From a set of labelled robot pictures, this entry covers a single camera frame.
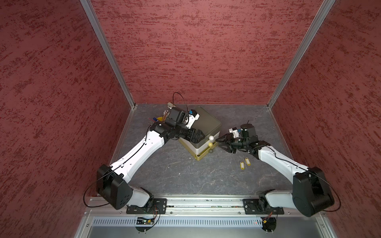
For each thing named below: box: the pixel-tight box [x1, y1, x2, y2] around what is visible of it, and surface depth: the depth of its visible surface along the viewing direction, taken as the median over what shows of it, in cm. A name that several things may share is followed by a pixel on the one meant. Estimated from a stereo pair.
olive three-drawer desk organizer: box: [178, 106, 222, 161], surface depth 84 cm
